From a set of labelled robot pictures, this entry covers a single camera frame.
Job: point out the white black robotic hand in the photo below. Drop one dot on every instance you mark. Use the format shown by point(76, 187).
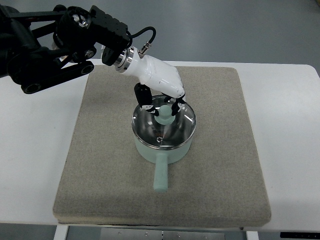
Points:
point(153, 74)

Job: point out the glass lid with green knob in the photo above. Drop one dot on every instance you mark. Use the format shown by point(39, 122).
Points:
point(164, 131)

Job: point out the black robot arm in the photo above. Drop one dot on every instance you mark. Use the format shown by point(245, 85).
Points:
point(39, 50)

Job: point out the mint green saucepan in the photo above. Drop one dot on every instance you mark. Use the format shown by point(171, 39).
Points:
point(162, 156)

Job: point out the grey fabric mat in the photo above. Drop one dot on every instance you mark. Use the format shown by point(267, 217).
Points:
point(218, 184)

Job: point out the black label strip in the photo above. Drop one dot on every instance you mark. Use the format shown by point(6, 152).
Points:
point(300, 235)

